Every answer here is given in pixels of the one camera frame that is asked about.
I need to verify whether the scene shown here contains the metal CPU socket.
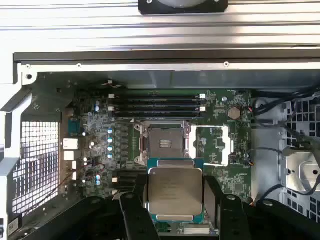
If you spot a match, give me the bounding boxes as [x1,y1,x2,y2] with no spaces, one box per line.
[134,120,194,166]

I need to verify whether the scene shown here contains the silver rear port block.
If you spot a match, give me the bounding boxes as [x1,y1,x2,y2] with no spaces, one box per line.
[62,138,79,151]

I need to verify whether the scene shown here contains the green motherboard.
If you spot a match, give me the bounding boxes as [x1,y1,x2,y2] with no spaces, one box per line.
[61,88,254,237]

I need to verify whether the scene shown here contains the silver metal bracket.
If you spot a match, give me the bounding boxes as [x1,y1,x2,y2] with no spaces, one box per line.
[281,146,320,196]

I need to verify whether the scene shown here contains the silver coin battery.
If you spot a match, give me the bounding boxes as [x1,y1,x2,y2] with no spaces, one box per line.
[227,106,242,120]

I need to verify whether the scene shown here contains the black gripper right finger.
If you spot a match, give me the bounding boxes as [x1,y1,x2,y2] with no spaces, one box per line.
[203,175,320,240]

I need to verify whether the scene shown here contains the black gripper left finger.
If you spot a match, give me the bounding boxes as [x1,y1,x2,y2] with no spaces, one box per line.
[23,174,161,240]

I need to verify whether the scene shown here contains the silver-topped CPU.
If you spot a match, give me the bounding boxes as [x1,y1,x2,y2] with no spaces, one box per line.
[146,157,208,222]

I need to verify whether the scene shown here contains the RAM slot with white clips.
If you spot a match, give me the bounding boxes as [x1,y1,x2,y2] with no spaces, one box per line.
[108,105,207,113]
[111,176,141,183]
[108,93,207,100]

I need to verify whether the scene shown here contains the blue rear port connector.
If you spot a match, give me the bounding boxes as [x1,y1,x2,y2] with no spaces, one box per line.
[66,118,82,133]

